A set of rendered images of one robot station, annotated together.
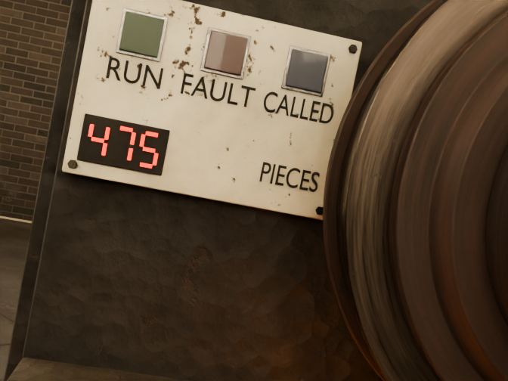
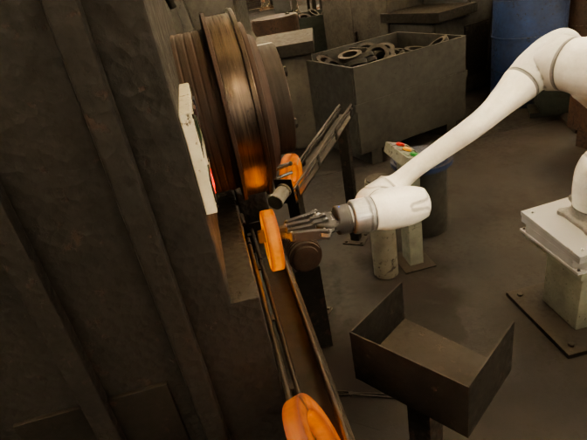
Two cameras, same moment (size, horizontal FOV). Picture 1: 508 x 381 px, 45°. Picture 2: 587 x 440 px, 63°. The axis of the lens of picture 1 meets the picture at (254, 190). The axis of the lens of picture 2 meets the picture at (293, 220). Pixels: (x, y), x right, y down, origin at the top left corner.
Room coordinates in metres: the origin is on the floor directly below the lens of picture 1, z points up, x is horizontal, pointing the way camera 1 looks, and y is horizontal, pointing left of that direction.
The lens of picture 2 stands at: (0.43, 0.93, 1.42)
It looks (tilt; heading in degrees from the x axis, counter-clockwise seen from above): 28 degrees down; 271
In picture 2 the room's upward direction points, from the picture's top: 11 degrees counter-clockwise
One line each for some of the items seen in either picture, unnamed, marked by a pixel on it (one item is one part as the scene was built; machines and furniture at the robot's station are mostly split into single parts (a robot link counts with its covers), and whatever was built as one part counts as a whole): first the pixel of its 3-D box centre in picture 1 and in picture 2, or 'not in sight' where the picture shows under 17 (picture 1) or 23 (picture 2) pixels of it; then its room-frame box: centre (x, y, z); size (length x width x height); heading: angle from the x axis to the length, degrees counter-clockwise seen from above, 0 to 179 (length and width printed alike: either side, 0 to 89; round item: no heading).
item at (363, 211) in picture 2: not in sight; (360, 216); (0.28, -0.13, 0.83); 0.09 x 0.06 x 0.09; 98
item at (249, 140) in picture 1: (215, 106); (197, 143); (0.60, 0.05, 1.15); 0.26 x 0.02 x 0.18; 98
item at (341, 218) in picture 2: not in sight; (332, 221); (0.36, -0.12, 0.83); 0.09 x 0.08 x 0.07; 8
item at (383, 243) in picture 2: not in sight; (382, 228); (0.06, -1.01, 0.26); 0.12 x 0.12 x 0.52
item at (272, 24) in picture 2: not in sight; (279, 53); (0.32, -5.38, 0.45); 0.59 x 0.59 x 0.89
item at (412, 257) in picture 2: not in sight; (410, 207); (-0.09, -1.08, 0.31); 0.24 x 0.16 x 0.62; 98
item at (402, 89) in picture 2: not in sight; (381, 92); (-0.38, -2.91, 0.39); 1.03 x 0.83 x 0.77; 23
